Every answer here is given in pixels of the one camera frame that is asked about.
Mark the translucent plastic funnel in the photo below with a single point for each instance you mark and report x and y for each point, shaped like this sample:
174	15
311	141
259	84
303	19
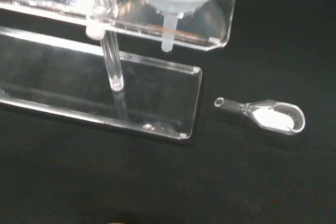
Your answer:
170	1

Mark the glass weighing funnel with powder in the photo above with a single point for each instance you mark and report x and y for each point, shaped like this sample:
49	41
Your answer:
273	119

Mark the black cloth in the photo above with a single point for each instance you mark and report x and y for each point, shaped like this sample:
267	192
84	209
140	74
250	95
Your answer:
236	182

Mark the clear acrylic funnel stand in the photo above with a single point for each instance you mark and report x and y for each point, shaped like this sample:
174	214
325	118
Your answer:
157	98

